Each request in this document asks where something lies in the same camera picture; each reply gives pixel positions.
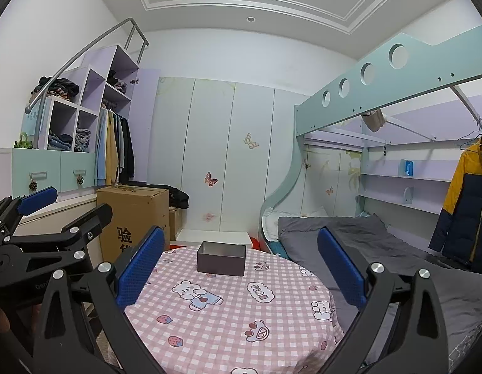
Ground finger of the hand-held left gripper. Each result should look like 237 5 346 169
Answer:
0 204 114 300
0 186 59 239

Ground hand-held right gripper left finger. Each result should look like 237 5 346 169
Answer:
36 225 167 374

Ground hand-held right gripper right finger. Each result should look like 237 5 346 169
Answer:
317 226 450 374

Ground grey metal tin box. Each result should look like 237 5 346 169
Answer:
197 242 247 277

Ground teal drawer cabinet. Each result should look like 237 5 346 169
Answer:
0 148 97 203

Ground large cardboard box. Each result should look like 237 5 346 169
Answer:
96 186 170 266

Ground grey blanket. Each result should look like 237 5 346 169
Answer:
277 214 482 363

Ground small cardboard box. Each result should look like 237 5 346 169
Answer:
169 207 184 242

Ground folded jeans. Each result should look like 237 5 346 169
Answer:
48 134 74 151

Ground teal bed sheet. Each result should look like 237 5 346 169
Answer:
267 239 290 260

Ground row of hanging clothes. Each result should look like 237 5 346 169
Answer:
95 107 135 186

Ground folded grey clothes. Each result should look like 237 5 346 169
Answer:
75 128 92 152

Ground black bag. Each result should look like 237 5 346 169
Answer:
168 186 191 210

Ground white pillow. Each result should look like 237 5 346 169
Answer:
261 207 328 242

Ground pink checkered tablecloth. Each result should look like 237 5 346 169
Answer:
124 243 345 374

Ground pile of dark clothes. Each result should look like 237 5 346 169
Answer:
30 76 80 98

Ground yellow navy jacket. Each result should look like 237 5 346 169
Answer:
428 134 482 273

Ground white wardrobe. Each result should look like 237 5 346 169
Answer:
147 77 314 234

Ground lilac stair cubby cabinet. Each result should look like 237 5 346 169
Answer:
22 45 141 152

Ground brown hanging cloth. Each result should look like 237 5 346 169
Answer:
362 108 387 133

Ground grey metal handrail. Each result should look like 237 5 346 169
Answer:
24 17 150 114

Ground lilac wall shelves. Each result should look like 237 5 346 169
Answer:
358 117 456 215

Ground teal bunk bed frame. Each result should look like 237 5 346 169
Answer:
260 23 482 266

